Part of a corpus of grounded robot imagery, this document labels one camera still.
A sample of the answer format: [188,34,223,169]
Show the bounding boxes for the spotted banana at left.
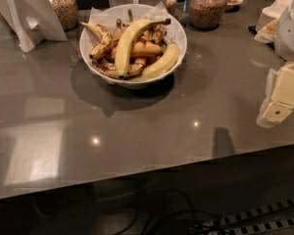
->
[80,22,114,60]

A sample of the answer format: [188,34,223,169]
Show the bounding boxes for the small bowl of snacks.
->
[225,0,243,11]

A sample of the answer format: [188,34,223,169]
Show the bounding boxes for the black cables on floor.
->
[32,179,229,235]

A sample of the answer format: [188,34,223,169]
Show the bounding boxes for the glass jar of nuts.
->
[188,0,227,30]
[49,0,78,31]

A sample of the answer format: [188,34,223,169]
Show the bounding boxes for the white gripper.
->
[262,63,294,123]

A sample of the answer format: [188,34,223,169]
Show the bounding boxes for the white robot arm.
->
[259,0,294,124]

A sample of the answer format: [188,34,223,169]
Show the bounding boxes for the white folded paper stand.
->
[0,0,68,53]

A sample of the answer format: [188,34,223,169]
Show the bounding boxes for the orange-yellow middle banana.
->
[109,41,164,63]

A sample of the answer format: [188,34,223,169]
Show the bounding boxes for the large yellow-green banana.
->
[115,18,171,77]

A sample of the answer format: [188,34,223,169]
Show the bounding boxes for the yellow banana at right rim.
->
[132,44,179,81]

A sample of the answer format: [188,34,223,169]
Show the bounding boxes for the middle glass jar behind bowl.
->
[166,0,177,15]

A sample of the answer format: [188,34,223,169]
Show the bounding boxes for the brown overripe bottom banana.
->
[91,59,146,79]

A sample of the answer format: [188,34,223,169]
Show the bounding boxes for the left glass jar of nuts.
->
[49,0,78,31]

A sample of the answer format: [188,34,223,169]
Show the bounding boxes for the black white striped floor strip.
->
[199,195,294,235]

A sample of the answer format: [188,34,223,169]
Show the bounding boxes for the right glass jar of nuts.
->
[188,0,227,30]

